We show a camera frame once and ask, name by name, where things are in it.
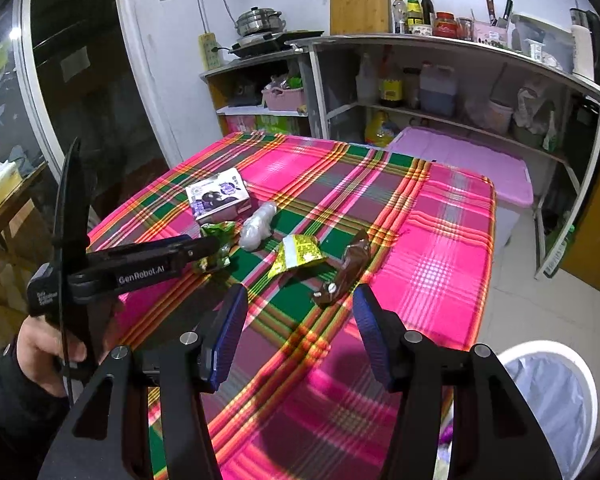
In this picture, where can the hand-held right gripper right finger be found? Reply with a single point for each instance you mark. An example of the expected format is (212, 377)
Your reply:
(372, 340)

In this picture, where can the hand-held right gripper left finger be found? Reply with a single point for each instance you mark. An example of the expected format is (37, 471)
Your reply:
(227, 340)

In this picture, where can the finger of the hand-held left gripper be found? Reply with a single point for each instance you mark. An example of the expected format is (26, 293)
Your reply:
(145, 275)
(140, 246)

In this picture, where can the green snack wrapper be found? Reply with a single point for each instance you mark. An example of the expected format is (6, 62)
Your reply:
(215, 255)

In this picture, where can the brown snack wrapper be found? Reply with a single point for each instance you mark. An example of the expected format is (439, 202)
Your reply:
(347, 267)

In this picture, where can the purple white carton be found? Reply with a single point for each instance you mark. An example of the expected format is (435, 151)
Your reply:
(220, 195)

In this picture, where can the yellow snack wrapper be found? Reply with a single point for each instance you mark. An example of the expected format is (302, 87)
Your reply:
(297, 255)

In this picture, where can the white plastic bag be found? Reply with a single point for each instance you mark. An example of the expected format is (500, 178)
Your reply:
(257, 227)

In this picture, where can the white trash bin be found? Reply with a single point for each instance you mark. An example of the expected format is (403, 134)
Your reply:
(587, 400)

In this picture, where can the person's left forearm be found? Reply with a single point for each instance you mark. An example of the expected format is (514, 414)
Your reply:
(10, 420)

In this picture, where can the pale blue trash bag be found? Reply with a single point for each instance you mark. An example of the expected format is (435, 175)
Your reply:
(550, 410)

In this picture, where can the person's left hand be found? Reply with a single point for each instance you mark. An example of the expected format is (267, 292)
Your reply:
(40, 340)

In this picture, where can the wooden side table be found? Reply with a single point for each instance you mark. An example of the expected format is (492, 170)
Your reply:
(10, 245)

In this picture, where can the pink green plaid tablecloth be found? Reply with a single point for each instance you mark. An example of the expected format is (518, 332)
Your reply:
(430, 270)

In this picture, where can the small shelf unit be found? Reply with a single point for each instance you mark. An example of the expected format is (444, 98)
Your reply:
(220, 74)

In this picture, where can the pink storage box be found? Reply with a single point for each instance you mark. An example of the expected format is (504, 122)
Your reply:
(470, 160)

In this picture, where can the yellow power strip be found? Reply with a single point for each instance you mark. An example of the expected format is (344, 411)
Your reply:
(208, 52)

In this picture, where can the pink basket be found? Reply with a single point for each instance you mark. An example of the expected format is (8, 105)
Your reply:
(284, 99)

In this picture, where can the wooden door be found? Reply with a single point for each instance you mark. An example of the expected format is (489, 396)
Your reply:
(595, 270)

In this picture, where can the black induction cooker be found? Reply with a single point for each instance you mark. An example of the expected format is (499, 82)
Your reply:
(275, 42)

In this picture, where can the brown jar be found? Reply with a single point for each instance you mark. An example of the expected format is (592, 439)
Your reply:
(411, 90)

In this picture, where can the oil bottle yellow label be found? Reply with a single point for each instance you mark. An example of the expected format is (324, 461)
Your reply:
(390, 87)

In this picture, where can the blue liquid jug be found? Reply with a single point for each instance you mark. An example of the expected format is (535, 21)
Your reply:
(437, 92)

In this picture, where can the steel pot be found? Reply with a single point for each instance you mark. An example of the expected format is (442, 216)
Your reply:
(260, 20)

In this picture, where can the white bucket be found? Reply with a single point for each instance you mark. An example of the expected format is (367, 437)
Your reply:
(499, 116)

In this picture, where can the white plastic jug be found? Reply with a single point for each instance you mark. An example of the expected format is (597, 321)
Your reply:
(366, 82)

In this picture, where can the bundle of plastic bags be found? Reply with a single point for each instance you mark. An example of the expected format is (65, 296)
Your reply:
(532, 115)

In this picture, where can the large metal shelf unit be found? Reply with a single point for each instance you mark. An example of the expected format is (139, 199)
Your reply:
(430, 42)

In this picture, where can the black thermos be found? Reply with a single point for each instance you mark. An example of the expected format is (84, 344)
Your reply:
(584, 122)

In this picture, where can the small ceramic bowl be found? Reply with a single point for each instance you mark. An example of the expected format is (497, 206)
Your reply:
(421, 30)

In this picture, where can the red jar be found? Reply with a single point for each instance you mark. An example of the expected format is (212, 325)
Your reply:
(444, 25)

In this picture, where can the glass jar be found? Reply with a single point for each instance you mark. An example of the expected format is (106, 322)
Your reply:
(464, 28)

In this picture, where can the clear bottle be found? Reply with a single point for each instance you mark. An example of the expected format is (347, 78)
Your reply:
(400, 15)

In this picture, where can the pink knife holder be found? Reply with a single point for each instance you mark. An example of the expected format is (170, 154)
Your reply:
(490, 35)

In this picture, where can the green bottle yellow label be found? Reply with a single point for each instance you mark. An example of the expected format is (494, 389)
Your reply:
(414, 10)

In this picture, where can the dark sauce bottle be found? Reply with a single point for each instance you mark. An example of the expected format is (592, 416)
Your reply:
(427, 7)

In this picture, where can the clear plastic container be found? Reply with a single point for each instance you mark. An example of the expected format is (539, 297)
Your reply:
(555, 45)

